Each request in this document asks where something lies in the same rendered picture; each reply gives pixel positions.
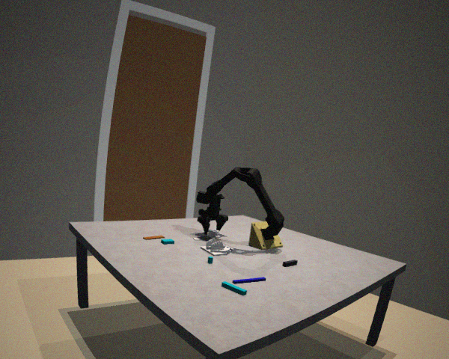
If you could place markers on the teal rectangular bar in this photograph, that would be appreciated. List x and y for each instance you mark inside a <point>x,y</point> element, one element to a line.
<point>234,288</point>

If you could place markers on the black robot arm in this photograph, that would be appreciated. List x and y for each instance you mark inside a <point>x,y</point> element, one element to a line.
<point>253,178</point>

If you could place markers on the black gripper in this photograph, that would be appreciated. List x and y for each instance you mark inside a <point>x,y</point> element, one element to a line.
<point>213,215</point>

